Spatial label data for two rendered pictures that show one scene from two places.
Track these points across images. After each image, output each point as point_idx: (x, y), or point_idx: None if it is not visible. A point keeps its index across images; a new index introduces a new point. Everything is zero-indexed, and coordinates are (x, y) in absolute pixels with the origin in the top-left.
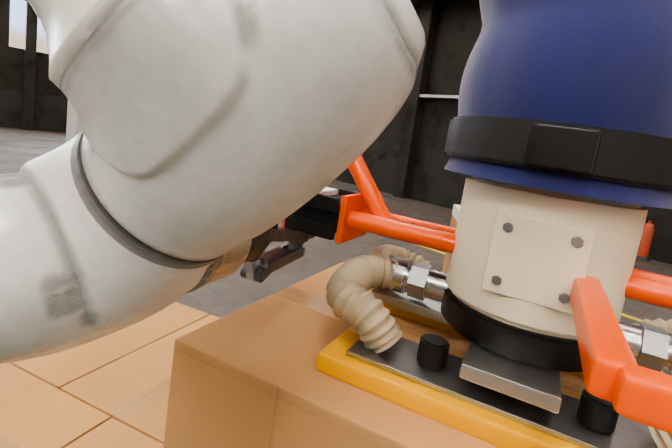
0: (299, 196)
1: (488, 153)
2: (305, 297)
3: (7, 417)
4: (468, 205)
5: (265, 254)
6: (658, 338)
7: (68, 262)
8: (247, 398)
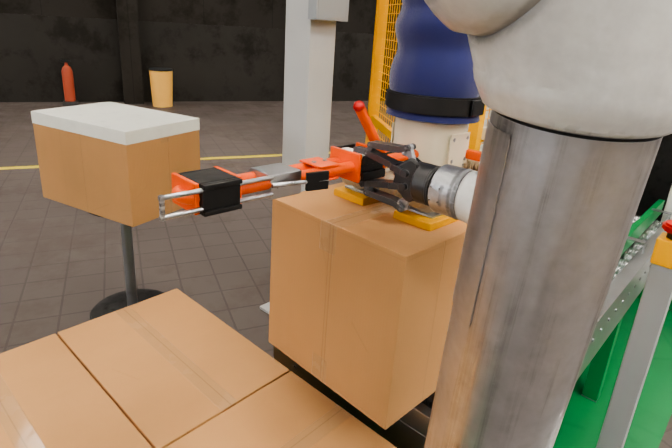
0: None
1: (456, 114)
2: (345, 219)
3: None
4: (429, 135)
5: (388, 197)
6: None
7: None
8: (435, 255)
